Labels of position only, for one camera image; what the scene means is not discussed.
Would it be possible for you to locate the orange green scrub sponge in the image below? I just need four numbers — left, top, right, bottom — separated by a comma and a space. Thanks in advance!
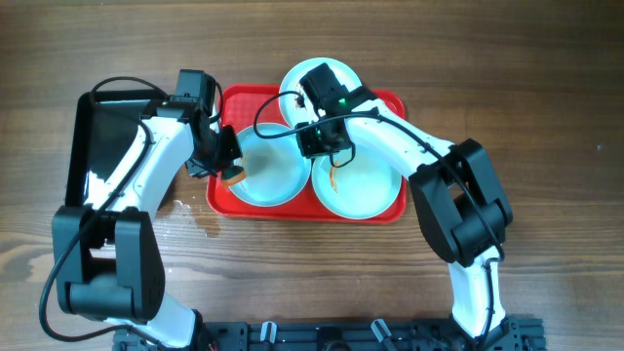
220, 165, 247, 187

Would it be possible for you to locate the light blue top plate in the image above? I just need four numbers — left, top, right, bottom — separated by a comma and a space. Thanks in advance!
278, 58, 362, 129

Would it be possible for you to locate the light blue plate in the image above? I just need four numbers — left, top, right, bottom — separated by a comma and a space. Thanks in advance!
229, 126, 312, 207
278, 58, 362, 129
311, 145, 403, 220

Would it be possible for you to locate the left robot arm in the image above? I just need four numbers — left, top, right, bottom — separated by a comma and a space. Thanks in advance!
43, 69, 246, 350

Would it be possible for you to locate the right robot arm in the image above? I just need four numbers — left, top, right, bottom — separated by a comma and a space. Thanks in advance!
283, 58, 513, 344

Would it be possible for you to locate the red plastic serving tray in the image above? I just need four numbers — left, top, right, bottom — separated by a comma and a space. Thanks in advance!
206, 84, 408, 225

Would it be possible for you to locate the black rectangular tray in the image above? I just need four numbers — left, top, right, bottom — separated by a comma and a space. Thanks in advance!
58, 90, 167, 216

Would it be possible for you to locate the right black cable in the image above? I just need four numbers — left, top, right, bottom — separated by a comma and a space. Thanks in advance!
252, 90, 506, 342

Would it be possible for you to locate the black cable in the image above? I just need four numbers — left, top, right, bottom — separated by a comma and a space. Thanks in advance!
252, 90, 506, 342
38, 76, 225, 345

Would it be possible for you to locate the left black cable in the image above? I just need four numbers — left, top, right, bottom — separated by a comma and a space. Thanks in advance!
38, 76, 225, 345

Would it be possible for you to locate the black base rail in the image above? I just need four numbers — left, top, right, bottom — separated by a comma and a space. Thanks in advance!
112, 317, 547, 351

